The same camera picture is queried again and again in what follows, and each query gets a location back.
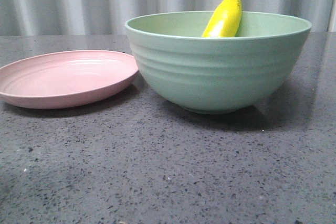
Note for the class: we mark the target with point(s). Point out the green ribbed bowl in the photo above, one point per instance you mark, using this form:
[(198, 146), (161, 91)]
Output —
[(216, 75)]

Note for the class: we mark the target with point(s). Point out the yellow banana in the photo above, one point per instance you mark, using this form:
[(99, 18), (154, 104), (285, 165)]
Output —
[(225, 20)]

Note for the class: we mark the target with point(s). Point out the pink plate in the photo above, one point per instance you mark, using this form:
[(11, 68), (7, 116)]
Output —
[(66, 79)]

